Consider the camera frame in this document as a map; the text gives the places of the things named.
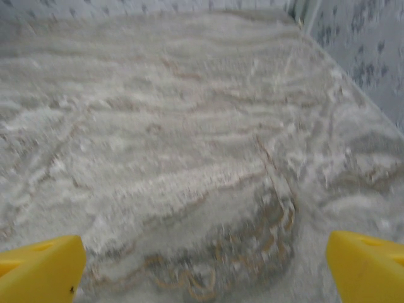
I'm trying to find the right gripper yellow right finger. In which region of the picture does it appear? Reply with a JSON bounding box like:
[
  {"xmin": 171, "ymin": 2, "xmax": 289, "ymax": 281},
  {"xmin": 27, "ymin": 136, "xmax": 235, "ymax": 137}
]
[{"xmin": 328, "ymin": 230, "xmax": 404, "ymax": 303}]

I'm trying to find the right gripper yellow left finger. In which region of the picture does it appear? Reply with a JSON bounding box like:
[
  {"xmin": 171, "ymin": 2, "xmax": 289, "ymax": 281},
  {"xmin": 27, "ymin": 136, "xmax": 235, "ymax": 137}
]
[{"xmin": 0, "ymin": 235, "xmax": 86, "ymax": 303}]

